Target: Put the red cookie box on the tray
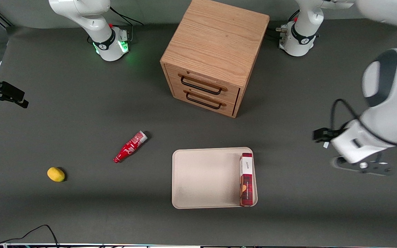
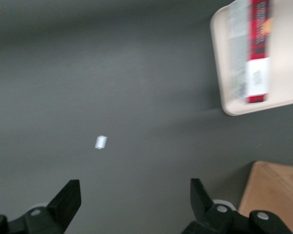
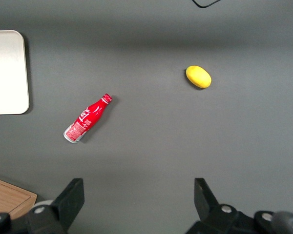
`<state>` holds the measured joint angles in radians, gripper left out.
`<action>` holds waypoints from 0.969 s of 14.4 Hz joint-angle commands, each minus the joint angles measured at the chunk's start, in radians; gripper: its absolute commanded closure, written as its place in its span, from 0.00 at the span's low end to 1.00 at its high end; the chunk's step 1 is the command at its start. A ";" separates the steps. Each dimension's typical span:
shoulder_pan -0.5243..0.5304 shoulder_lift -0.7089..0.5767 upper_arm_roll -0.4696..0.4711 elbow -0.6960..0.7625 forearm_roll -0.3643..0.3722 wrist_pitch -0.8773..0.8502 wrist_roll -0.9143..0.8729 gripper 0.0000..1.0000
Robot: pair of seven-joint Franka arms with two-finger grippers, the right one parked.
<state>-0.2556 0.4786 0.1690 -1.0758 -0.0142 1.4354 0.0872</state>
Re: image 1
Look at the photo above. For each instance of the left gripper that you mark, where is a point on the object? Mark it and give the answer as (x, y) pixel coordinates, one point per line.
(323, 134)

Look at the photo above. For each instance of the red cookie box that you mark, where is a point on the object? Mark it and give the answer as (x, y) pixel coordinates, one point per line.
(246, 179)

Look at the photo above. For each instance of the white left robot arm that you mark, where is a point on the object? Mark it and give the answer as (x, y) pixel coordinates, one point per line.
(300, 41)

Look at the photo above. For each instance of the beige rectangular tray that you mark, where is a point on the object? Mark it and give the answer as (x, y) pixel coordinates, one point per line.
(205, 179)

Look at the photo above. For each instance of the wooden drawer front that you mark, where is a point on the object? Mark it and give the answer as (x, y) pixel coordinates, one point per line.
(174, 74)
(229, 107)

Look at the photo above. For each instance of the wooden drawer cabinet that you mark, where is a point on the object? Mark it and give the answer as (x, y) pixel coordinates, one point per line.
(215, 38)

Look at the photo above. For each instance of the red cola bottle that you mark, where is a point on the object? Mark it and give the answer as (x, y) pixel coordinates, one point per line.
(129, 147)

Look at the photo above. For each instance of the yellow lemon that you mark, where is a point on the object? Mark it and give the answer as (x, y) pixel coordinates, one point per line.
(56, 174)

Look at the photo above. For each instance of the black clamp mount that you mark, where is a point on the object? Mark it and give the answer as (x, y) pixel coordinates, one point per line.
(9, 91)

